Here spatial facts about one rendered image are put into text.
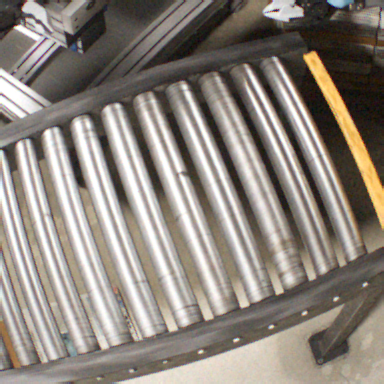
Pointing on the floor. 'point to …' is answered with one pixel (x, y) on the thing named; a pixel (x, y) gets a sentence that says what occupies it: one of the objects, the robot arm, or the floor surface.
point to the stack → (346, 54)
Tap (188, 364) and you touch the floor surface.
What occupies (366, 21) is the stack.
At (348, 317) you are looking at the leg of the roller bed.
